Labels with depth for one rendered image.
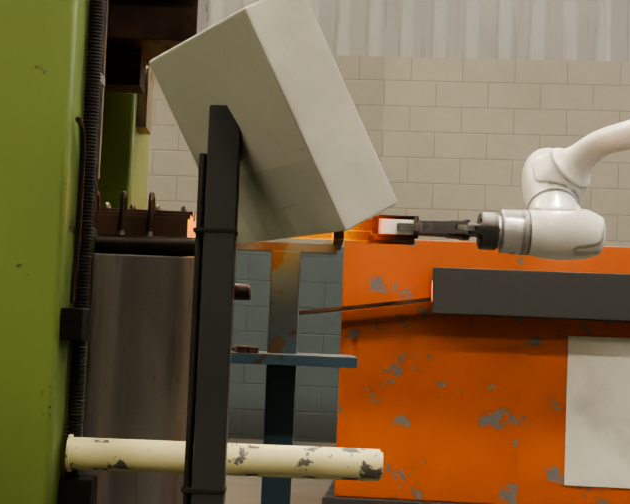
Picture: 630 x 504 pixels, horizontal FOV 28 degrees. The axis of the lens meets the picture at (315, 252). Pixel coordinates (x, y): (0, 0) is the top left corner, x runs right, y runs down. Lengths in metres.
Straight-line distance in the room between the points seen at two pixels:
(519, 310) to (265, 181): 3.92
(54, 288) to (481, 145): 8.16
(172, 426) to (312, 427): 7.71
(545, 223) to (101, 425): 0.98
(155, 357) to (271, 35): 0.72
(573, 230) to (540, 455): 3.21
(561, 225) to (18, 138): 1.16
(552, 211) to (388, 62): 7.42
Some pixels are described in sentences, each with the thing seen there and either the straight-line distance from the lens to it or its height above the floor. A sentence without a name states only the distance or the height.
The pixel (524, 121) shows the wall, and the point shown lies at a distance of 9.82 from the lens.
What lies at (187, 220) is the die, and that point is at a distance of 2.04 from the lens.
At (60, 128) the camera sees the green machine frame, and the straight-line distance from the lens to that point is 1.76.
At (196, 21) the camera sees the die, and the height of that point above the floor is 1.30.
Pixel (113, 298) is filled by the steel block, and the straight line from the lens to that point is 2.01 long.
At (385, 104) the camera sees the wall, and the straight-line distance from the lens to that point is 9.82.
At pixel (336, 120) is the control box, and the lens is 1.46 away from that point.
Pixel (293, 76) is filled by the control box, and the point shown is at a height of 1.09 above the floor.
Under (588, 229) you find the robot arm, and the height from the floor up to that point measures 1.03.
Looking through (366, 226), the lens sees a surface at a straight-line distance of 2.48.
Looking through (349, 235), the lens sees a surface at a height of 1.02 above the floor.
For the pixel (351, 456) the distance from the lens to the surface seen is 1.77.
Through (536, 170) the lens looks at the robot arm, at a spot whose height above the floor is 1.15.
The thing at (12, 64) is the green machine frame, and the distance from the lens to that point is 1.79.
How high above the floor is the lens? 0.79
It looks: 4 degrees up
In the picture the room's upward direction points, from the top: 2 degrees clockwise
